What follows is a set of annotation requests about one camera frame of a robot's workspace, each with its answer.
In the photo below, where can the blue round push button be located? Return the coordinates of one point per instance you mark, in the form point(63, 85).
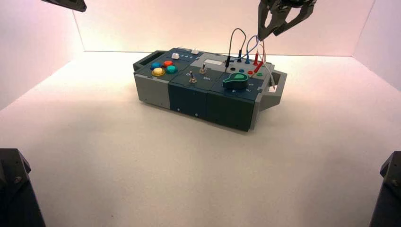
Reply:
point(155, 65)

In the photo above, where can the metal toggle switch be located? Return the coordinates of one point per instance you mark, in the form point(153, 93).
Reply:
point(192, 79)
point(203, 69)

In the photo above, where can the grey and teal control box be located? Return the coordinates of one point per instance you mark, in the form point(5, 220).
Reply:
point(191, 97)

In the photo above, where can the green rotary knob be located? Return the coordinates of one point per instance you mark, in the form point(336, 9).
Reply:
point(235, 82)

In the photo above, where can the white square push button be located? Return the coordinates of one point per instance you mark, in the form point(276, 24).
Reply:
point(195, 51)
point(175, 56)

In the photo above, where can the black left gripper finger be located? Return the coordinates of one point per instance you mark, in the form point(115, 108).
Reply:
point(71, 4)

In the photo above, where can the green banana socket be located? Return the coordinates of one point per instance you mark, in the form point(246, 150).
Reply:
point(259, 74)

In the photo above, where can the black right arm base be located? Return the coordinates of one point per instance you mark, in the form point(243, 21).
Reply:
point(388, 194)

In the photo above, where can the teal round push button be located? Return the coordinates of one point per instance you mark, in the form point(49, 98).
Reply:
point(171, 69)

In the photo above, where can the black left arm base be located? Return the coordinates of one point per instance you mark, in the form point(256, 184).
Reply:
point(15, 194)

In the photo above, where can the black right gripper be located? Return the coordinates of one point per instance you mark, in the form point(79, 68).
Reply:
point(279, 13)

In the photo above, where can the yellow round push button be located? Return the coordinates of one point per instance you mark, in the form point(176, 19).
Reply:
point(158, 72)

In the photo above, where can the red round push button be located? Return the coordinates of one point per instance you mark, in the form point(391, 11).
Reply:
point(168, 63)

